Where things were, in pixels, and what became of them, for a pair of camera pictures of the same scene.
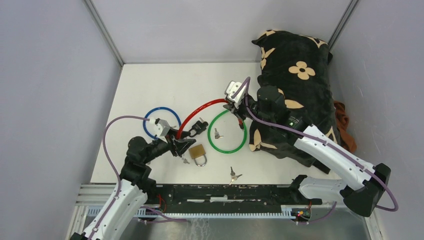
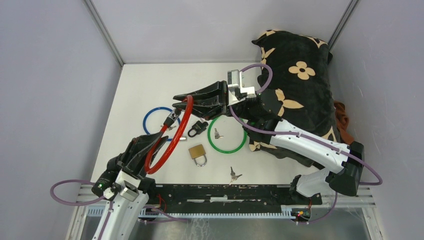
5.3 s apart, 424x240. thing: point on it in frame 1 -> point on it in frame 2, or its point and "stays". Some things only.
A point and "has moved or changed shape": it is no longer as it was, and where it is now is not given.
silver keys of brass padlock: x=234 y=177 stays
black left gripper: x=181 y=145 -> x=138 y=145
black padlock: x=199 y=127 stays
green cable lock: x=229 y=152 stays
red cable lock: x=221 y=100 has moved or changed shape
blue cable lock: x=156 y=108 stays
